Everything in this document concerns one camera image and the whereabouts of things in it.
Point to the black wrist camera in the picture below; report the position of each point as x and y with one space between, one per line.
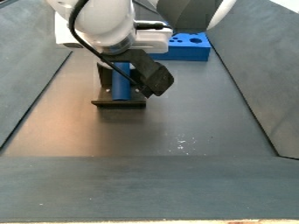
154 78

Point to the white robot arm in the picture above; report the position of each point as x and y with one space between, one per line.
184 16

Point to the blue cylinder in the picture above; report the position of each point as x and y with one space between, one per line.
120 83

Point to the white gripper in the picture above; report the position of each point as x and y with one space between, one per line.
112 34

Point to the blue shape sorting board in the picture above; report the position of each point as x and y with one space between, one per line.
186 47

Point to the black curved cradle stand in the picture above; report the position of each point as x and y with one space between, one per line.
104 101

